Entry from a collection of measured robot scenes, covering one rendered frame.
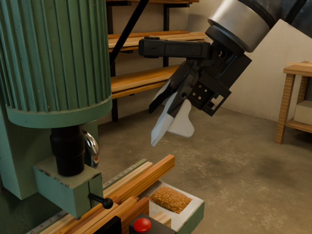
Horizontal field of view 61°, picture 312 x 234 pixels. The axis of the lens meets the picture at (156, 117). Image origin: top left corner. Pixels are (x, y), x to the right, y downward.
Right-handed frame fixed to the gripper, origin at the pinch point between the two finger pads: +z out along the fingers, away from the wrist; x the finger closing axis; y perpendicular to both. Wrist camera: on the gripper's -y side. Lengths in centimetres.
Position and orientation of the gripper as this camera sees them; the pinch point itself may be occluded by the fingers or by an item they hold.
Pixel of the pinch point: (146, 126)
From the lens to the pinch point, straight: 47.8
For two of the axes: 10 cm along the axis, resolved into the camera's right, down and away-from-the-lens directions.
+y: 8.1, 5.2, 2.5
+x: -0.5, -3.6, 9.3
